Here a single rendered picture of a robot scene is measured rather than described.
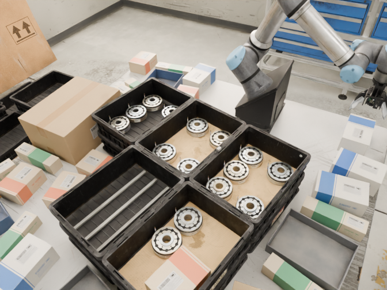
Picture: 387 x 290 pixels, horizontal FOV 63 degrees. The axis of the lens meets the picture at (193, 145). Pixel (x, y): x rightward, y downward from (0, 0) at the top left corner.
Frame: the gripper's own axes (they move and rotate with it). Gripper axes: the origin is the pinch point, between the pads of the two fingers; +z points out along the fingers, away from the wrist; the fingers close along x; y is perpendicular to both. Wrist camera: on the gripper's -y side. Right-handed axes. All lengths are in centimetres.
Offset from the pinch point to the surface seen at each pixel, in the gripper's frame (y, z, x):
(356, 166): 25.4, 9.2, 3.3
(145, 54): -13, 11, -137
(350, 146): 10.0, 13.1, -1.1
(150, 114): 43, 5, -93
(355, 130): 2.2, 9.3, -1.4
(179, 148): 56, 5, -68
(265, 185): 57, 5, -26
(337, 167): 29.1, 9.9, -3.5
